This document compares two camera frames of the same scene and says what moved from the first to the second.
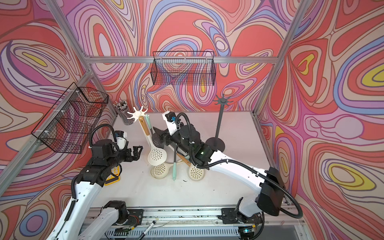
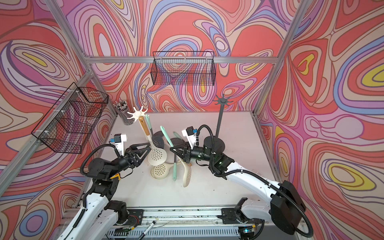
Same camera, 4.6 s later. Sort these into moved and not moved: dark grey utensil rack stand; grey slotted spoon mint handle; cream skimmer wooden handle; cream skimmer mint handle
Moved: cream skimmer mint handle
Not moved: dark grey utensil rack stand; cream skimmer wooden handle; grey slotted spoon mint handle
